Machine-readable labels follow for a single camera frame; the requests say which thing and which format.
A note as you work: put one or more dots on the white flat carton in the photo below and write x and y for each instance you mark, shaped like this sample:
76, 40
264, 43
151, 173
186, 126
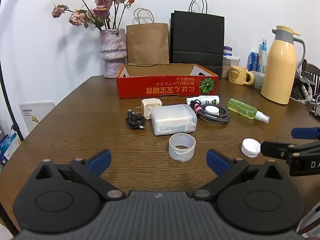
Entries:
37, 112

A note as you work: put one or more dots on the red cardboard box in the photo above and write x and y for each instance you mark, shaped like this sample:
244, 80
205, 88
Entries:
162, 86

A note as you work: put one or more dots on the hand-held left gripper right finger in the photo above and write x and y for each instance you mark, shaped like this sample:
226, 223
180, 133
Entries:
217, 163

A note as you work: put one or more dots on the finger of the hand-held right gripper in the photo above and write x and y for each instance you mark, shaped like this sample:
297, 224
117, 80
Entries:
301, 132
273, 150

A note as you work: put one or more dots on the white tape roll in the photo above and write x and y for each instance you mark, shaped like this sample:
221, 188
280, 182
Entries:
175, 153

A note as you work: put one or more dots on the pink mottled ceramic vase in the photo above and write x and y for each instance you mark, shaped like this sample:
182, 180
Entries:
112, 52

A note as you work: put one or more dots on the brown paper bag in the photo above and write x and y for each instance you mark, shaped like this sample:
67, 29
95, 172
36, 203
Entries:
147, 42

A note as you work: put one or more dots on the blue drink can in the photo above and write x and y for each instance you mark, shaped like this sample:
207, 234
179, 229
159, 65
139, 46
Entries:
253, 61

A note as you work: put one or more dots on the white power adapter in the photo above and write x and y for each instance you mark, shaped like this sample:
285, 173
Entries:
150, 107

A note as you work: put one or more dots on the purple lidded jar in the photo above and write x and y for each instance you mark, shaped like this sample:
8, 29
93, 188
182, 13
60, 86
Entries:
228, 50

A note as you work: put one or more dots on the clear blue bottle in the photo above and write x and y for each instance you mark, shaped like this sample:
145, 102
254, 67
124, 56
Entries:
263, 52

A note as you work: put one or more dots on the black stand pole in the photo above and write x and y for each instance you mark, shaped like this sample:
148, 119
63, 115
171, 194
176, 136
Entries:
10, 110

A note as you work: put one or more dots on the clear seed container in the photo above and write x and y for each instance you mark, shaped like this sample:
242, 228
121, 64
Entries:
231, 65

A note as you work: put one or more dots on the white plastic cap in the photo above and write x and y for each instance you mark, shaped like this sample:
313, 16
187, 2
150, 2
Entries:
250, 146
212, 110

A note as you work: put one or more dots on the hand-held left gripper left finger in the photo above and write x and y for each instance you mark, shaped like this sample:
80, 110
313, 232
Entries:
101, 160

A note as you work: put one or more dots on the dark wooden chair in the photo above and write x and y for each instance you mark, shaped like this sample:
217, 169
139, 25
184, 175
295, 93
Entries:
313, 70

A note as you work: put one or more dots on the blue packets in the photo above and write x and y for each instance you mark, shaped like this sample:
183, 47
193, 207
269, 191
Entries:
7, 145

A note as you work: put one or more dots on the white spray bottle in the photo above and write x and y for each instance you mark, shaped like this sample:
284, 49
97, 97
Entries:
210, 100

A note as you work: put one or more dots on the black paper bag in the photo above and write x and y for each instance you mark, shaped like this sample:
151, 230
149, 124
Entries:
197, 35

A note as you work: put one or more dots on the translucent plastic box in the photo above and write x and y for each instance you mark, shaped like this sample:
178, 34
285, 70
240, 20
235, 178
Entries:
172, 120

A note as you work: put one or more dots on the green spray bottle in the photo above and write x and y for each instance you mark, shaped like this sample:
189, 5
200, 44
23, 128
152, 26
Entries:
241, 107

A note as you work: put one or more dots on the yellow bear mug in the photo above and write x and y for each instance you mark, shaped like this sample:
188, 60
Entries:
236, 76

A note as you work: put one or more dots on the yellow thermos jug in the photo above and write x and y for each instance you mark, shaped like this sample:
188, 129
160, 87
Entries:
277, 67

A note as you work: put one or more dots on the dried pink flowers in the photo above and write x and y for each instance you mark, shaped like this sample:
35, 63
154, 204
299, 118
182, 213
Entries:
101, 1

